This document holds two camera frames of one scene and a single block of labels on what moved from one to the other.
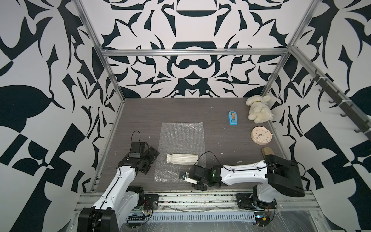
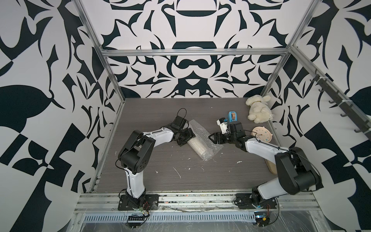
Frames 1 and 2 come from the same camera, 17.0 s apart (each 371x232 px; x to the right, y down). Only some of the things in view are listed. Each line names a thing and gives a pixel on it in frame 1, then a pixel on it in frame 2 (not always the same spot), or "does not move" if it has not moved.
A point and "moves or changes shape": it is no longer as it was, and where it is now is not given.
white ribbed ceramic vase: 183,159 to 200,148
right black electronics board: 262,220 does not move
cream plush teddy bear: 259,111 does not move
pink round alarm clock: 261,136 does not move
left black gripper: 152,156 to 190,134
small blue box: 233,118 does not move
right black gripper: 198,188 to 216,134
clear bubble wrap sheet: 178,137 moves or changes shape
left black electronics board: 135,219 does not move
